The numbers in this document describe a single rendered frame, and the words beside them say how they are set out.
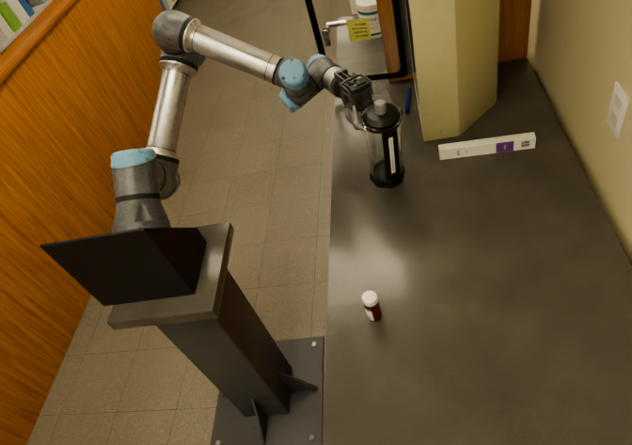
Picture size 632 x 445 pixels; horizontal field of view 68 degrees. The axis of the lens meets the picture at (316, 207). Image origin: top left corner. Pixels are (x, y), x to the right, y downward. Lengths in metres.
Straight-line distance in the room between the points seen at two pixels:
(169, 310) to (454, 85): 1.02
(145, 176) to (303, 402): 1.23
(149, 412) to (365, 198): 1.51
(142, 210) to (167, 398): 1.30
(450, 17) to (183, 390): 1.90
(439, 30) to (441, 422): 0.94
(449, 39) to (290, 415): 1.56
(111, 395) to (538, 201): 2.07
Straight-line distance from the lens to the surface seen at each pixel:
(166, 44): 1.45
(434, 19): 1.34
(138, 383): 2.55
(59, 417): 2.73
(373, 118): 1.22
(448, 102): 1.48
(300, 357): 2.22
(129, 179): 1.32
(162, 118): 1.48
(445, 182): 1.41
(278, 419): 2.15
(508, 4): 1.79
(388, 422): 1.06
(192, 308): 1.35
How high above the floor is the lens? 1.94
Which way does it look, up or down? 45 degrees down
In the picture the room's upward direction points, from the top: 20 degrees counter-clockwise
